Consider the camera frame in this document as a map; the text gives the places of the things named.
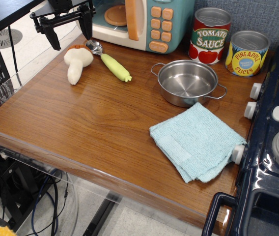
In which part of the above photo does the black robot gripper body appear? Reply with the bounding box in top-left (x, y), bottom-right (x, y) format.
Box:
top-left (30, 0), bottom-right (96, 27)

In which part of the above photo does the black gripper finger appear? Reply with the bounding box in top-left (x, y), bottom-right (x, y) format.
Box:
top-left (40, 24), bottom-right (61, 51)
top-left (78, 5), bottom-right (93, 40)

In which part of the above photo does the spoon with green handle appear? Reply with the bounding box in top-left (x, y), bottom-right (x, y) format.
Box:
top-left (85, 39), bottom-right (132, 82)

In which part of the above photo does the plush white mushroom toy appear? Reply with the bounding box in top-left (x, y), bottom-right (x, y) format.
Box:
top-left (63, 44), bottom-right (93, 85)

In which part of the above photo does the teal toy microwave oven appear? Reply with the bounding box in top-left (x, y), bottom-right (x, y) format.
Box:
top-left (93, 0), bottom-right (195, 54)

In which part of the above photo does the small stainless steel pot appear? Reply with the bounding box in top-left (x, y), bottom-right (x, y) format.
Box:
top-left (151, 59), bottom-right (227, 108)

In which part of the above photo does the clear acrylic table guard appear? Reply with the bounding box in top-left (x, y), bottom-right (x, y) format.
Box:
top-left (0, 37), bottom-right (129, 194)

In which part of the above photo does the tomato sauce can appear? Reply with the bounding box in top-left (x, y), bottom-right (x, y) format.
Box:
top-left (189, 7), bottom-right (232, 65)

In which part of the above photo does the pineapple slices can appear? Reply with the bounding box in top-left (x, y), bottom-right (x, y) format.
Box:
top-left (225, 30), bottom-right (270, 77)

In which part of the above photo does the light blue folded cloth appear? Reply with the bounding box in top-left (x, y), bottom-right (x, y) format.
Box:
top-left (149, 103), bottom-right (246, 183)

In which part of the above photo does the dark blue toy stove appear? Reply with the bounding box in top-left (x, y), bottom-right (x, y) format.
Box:
top-left (202, 45), bottom-right (279, 236)

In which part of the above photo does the blue cable under table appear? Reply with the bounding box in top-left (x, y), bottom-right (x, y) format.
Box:
top-left (30, 172), bottom-right (68, 236)

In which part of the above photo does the black cable under table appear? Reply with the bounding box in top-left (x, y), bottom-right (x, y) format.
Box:
top-left (26, 172), bottom-right (69, 236)

